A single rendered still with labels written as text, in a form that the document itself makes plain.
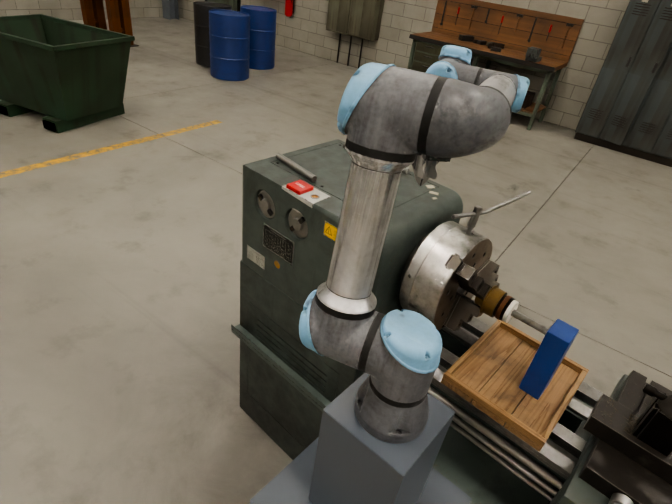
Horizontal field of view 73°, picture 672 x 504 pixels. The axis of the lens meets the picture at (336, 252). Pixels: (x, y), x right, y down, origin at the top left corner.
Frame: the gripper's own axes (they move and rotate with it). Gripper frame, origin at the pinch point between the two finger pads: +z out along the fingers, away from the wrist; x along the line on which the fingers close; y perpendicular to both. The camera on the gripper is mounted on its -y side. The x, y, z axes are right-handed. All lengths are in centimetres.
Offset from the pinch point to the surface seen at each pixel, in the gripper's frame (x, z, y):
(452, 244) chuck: 8.2, 13.3, 13.0
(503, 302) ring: 21.9, 24.8, 25.0
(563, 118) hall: 445, 109, -491
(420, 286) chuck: -0.1, 24.9, 17.0
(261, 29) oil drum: 5, 64, -698
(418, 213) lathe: 2.2, 10.8, -0.1
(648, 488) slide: 37, 39, 72
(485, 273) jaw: 23.2, 24.6, 11.6
